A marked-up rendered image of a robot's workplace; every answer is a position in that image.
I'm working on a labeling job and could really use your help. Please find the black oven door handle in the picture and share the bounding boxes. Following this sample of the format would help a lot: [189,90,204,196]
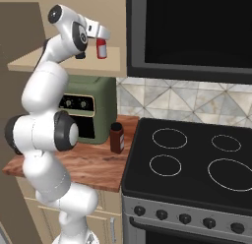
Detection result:
[129,216,252,244]

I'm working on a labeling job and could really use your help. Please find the black stove knob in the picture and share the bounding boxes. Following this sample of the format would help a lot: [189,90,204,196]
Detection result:
[229,221,246,235]
[156,209,169,221]
[178,213,193,225]
[133,205,147,217]
[202,216,217,230]

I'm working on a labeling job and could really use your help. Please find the brown cabinet door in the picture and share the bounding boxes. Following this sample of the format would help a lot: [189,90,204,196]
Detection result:
[0,1,46,72]

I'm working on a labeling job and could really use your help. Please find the beige base cabinet door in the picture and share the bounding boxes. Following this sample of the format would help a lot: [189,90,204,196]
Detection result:
[25,198,123,244]

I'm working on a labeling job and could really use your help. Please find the black microwave oven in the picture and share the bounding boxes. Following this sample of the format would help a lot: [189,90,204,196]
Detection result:
[125,0,252,86]

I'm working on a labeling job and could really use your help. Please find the brown paprika jar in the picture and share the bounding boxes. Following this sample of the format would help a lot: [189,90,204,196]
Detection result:
[109,121,125,155]

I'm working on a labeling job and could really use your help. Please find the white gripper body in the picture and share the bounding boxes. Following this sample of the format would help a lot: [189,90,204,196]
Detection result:
[94,24,112,41]

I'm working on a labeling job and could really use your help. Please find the small black shaker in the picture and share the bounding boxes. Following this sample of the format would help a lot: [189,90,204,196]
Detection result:
[74,51,88,61]

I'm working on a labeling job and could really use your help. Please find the silver cabinet door handle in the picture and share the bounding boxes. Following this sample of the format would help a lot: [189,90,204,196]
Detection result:
[109,216,116,238]

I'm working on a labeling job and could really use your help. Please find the green toaster oven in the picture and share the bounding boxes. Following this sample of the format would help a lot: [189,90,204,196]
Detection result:
[58,74,118,146]

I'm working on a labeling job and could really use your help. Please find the red ketchup bottle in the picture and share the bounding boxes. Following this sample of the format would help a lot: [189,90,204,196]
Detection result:
[95,37,108,60]

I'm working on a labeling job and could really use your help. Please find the black stove with hob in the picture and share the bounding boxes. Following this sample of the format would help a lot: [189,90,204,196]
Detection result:
[120,116,252,244]

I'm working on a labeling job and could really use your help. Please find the beige drawer front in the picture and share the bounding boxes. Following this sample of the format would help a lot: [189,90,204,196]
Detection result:
[15,176,123,214]

